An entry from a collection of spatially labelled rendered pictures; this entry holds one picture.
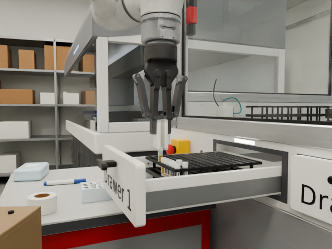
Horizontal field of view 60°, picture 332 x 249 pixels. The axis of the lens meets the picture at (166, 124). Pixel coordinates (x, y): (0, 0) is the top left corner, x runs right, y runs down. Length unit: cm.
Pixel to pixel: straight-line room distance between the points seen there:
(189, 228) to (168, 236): 7
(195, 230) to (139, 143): 71
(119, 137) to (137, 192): 97
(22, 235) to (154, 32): 44
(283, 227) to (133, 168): 37
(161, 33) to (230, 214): 52
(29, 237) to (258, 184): 44
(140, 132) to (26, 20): 378
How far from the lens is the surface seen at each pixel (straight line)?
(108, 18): 78
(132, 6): 71
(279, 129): 68
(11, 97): 447
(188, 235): 88
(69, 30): 495
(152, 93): 65
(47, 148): 485
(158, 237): 84
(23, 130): 439
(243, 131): 77
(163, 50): 64
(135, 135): 147
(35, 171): 115
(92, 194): 85
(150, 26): 65
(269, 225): 75
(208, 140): 92
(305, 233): 68
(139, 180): 49
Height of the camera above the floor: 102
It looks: 3 degrees down
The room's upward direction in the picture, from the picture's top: straight up
